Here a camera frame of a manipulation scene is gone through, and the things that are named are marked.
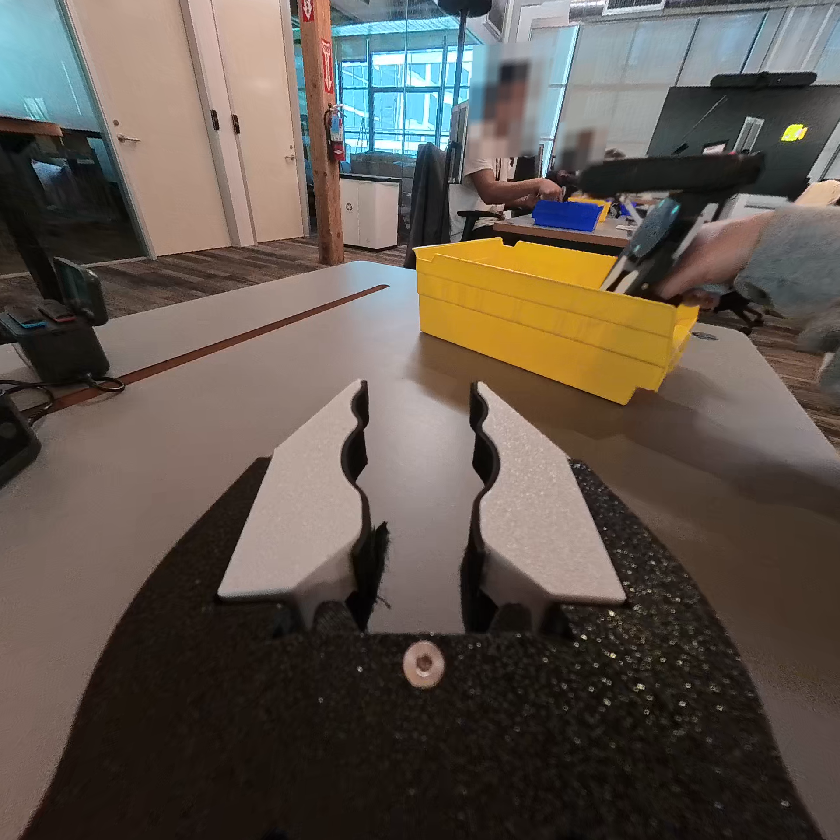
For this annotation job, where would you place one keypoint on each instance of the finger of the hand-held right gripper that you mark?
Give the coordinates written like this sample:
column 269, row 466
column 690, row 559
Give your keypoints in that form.
column 631, row 283
column 615, row 275

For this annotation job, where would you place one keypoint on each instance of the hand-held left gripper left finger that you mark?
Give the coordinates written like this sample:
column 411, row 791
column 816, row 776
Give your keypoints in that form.
column 295, row 512

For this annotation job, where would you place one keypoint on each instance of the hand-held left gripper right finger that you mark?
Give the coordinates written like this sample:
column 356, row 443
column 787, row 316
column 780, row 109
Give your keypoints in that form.
column 544, row 518

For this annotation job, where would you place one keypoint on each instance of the large yellow plastic bin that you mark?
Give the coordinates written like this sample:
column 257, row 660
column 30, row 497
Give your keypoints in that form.
column 538, row 315

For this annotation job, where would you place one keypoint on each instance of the person's right forearm grey sleeve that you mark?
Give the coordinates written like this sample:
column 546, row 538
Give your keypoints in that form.
column 794, row 262

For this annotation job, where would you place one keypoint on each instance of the person's right hand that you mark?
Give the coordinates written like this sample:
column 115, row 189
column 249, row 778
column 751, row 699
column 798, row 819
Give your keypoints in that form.
column 715, row 253

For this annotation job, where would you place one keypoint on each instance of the black display board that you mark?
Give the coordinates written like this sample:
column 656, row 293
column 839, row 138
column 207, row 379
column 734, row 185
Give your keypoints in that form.
column 695, row 118

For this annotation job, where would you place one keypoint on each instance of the small yellow plastic bin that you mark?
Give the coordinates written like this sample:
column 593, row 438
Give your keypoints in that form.
column 604, row 210

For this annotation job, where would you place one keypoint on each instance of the wooden desk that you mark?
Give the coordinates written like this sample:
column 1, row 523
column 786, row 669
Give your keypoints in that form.
column 558, row 235

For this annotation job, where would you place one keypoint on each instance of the blue plastic bin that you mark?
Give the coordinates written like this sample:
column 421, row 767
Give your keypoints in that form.
column 564, row 215

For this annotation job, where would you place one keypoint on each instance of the round metal table fitting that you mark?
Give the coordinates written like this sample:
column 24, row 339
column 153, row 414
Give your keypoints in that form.
column 705, row 335

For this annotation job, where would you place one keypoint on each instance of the black video bar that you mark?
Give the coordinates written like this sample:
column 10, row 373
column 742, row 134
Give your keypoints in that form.
column 761, row 79

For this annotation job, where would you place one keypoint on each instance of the office chair with dark jacket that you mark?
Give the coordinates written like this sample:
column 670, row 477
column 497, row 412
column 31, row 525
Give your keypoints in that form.
column 426, row 197

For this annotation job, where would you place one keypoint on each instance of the black floor stand pole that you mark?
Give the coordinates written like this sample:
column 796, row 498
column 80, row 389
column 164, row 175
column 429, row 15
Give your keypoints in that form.
column 463, row 65

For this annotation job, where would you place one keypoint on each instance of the white recycling cabinet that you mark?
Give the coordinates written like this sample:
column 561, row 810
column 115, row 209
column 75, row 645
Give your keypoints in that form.
column 371, row 213

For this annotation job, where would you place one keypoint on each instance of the black battery charger dock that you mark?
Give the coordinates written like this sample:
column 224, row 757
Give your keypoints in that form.
column 59, row 341

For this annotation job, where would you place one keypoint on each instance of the black box device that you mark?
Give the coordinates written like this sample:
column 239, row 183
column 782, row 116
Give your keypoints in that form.
column 13, row 436

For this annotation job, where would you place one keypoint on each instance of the red fire extinguisher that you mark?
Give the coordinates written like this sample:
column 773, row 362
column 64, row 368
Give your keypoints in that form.
column 336, row 134

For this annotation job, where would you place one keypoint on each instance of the red sign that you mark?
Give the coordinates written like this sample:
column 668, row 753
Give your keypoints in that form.
column 327, row 65

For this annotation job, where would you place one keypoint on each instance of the white door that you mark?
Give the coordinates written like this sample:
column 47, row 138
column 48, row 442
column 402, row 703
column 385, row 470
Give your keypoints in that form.
column 262, row 131
column 157, row 131

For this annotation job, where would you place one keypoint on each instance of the wooden post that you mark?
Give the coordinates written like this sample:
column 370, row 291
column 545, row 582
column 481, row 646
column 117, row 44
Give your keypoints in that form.
column 325, row 210

